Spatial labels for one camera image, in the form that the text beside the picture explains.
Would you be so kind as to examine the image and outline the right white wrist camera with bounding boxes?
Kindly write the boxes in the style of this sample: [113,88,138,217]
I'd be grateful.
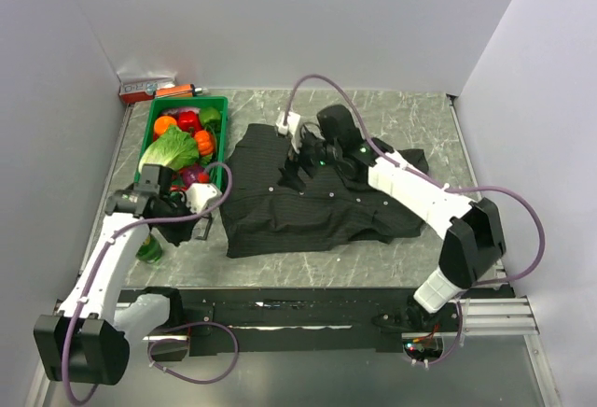
[275,111,304,153]

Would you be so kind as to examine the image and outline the small orange pumpkin toy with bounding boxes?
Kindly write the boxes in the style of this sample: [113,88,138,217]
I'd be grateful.
[193,130,215,156]

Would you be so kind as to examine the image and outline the green glass bottle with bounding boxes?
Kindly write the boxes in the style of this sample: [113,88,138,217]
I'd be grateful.
[136,234,162,263]

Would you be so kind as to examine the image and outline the purple onion toy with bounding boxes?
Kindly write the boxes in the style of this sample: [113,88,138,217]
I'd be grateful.
[180,164,210,187]

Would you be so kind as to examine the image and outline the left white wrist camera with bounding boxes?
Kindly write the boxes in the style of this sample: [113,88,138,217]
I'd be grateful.
[184,183,222,214]

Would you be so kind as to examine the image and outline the orange fruit toy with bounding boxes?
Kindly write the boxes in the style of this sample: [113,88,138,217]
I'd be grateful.
[153,116,177,136]

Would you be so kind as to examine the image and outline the green bell pepper toy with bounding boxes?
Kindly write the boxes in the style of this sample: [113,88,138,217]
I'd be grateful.
[199,106,222,131]

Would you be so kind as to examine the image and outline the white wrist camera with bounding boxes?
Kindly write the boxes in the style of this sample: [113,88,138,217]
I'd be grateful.
[184,183,222,214]
[275,111,304,153]

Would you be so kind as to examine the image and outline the red bell pepper toy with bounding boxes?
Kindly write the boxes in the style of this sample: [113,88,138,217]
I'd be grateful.
[177,111,202,135]

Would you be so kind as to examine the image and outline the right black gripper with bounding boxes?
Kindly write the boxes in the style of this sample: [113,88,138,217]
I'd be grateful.
[279,130,342,195]

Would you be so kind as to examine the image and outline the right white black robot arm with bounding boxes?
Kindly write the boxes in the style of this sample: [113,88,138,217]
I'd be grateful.
[275,105,506,331]

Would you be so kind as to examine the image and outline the aluminium rail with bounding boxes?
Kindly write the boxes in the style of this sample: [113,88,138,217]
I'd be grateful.
[45,298,540,343]

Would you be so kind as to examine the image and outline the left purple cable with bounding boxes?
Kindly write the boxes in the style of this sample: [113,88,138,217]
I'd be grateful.
[60,161,240,404]

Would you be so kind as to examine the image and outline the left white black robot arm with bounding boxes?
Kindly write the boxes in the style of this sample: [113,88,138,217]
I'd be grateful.
[34,164,195,386]

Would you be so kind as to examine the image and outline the orange glue tube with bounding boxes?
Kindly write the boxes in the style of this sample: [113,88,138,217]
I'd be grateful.
[154,84,204,99]

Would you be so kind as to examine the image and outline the black pinstriped shirt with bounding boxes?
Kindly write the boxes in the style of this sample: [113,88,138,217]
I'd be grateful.
[220,123,423,259]

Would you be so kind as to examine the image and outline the black square frame stand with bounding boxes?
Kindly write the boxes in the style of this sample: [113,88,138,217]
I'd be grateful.
[192,214,214,241]

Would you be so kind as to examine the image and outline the purple cable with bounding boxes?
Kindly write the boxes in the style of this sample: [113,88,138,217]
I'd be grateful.
[279,74,547,371]
[60,161,240,404]

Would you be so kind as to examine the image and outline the green plastic basket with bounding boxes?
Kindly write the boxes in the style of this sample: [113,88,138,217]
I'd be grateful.
[134,96,229,189]

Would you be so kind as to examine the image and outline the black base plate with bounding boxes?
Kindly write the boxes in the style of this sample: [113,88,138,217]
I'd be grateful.
[69,287,517,358]

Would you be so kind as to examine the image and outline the napa cabbage toy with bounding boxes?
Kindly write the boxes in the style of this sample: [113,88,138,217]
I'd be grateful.
[137,125,200,173]

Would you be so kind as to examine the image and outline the red white cardboard box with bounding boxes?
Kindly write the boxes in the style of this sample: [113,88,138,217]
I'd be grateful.
[118,77,176,105]

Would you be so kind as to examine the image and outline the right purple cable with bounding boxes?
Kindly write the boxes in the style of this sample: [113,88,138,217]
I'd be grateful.
[279,74,547,371]

